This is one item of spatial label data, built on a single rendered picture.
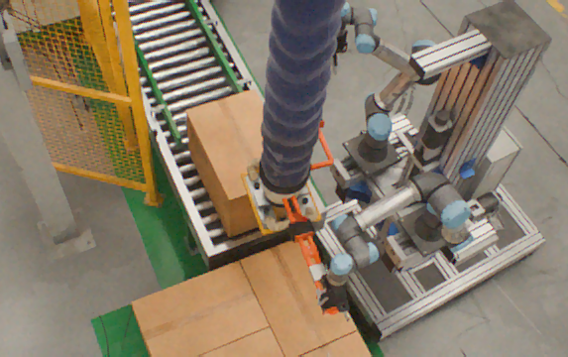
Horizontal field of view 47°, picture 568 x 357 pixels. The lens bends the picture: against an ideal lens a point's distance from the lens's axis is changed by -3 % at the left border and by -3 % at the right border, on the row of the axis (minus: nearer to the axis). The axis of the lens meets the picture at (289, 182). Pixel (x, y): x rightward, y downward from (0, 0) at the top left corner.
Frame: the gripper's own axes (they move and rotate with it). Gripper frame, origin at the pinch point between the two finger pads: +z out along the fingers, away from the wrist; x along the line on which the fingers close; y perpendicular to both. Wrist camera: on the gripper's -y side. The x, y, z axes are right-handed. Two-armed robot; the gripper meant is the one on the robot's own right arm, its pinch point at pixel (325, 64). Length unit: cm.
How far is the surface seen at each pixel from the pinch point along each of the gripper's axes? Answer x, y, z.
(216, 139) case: 22, -45, 57
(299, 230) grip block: -54, -42, 31
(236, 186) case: -8, -49, 57
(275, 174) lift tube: -35, -45, 12
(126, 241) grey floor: 39, -101, 152
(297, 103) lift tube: -40, -42, -40
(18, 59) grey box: 49, -122, -14
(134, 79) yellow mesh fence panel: 55, -73, 31
